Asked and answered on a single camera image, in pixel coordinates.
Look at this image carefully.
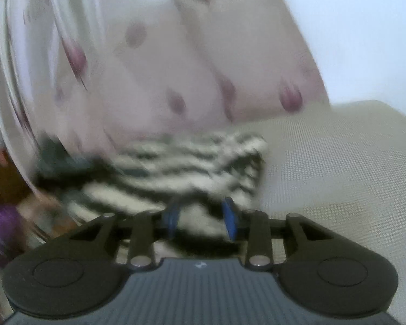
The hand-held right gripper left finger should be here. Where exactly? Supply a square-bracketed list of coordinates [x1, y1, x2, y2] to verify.
[68, 208, 181, 271]

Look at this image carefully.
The purple cloth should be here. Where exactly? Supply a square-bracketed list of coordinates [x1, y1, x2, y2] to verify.
[0, 205, 31, 271]

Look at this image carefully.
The pink floral curtain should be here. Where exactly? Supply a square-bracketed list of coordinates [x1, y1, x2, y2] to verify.
[0, 0, 330, 197]

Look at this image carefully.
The black and white striped sock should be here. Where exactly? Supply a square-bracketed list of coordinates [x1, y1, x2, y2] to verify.
[34, 130, 271, 261]

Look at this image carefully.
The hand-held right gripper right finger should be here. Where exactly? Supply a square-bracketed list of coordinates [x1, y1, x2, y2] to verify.
[221, 196, 329, 272]

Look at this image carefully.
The beige mesh seat cushion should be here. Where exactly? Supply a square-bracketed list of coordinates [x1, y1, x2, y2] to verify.
[115, 100, 406, 322]

